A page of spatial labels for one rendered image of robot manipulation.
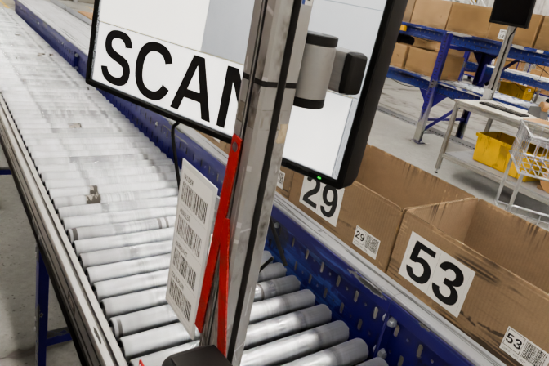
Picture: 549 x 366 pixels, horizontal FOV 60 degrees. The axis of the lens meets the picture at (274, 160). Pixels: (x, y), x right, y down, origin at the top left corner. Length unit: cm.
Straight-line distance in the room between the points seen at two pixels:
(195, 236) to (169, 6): 32
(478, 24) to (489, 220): 520
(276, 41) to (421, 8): 653
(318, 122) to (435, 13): 627
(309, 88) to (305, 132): 11
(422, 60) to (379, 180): 504
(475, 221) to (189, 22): 93
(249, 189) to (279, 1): 17
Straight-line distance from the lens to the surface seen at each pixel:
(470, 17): 648
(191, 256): 57
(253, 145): 44
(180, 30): 68
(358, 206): 119
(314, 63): 46
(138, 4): 75
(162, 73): 71
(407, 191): 146
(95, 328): 109
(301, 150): 56
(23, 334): 225
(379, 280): 112
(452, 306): 107
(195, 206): 55
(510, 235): 130
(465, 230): 135
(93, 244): 135
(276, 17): 42
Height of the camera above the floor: 145
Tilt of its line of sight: 19 degrees down
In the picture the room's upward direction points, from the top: 11 degrees clockwise
